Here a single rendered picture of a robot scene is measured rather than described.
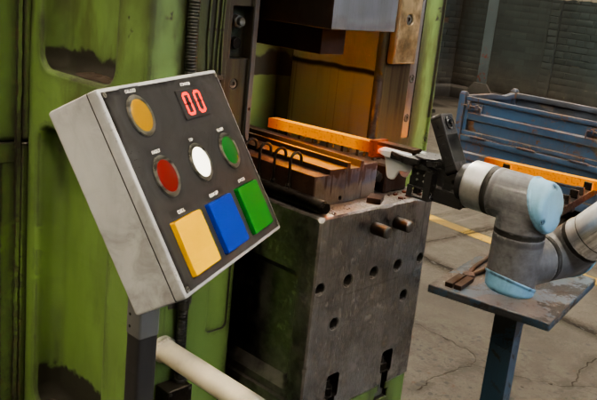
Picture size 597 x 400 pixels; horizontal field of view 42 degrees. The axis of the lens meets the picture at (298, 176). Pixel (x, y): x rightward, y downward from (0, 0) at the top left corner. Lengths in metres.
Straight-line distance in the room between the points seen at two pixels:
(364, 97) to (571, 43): 8.35
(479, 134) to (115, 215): 4.74
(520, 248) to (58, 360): 1.10
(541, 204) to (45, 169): 1.04
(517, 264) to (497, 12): 9.46
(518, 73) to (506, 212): 9.18
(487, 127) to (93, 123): 4.74
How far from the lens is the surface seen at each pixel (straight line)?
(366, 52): 1.88
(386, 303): 1.76
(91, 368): 1.82
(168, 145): 1.05
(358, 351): 1.74
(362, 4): 1.55
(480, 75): 10.90
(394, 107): 1.93
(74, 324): 1.85
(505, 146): 5.49
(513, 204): 1.38
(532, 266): 1.42
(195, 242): 1.01
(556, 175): 2.07
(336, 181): 1.59
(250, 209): 1.17
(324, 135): 1.65
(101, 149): 0.98
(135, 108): 1.02
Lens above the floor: 1.35
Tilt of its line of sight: 14 degrees down
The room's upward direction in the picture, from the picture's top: 6 degrees clockwise
